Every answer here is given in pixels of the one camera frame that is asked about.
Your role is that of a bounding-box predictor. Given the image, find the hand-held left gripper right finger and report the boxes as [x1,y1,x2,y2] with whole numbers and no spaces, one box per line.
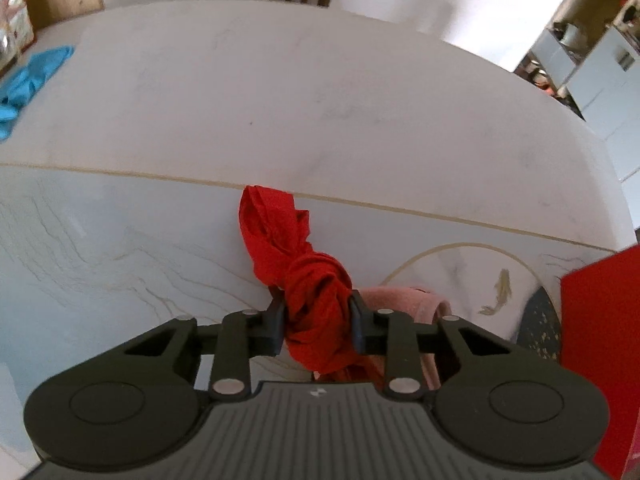
[350,292,514,402]

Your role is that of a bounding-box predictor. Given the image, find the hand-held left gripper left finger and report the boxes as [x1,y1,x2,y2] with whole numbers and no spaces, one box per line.
[122,292,287,402]

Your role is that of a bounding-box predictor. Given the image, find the red cloth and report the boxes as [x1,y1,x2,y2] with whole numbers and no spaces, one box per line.
[238,185,373,386]

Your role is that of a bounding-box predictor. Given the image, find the red and white cardboard box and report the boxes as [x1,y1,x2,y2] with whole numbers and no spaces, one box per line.
[560,247,640,480]

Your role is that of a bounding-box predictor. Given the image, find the blue cloth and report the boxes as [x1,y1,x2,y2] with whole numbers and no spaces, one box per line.
[0,46,76,141]

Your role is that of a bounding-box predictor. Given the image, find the tall white cabinet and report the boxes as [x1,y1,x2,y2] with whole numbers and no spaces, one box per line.
[530,25,640,181]

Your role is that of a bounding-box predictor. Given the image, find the small brown cardboard box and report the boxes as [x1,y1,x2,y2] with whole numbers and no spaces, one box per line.
[22,0,107,29]

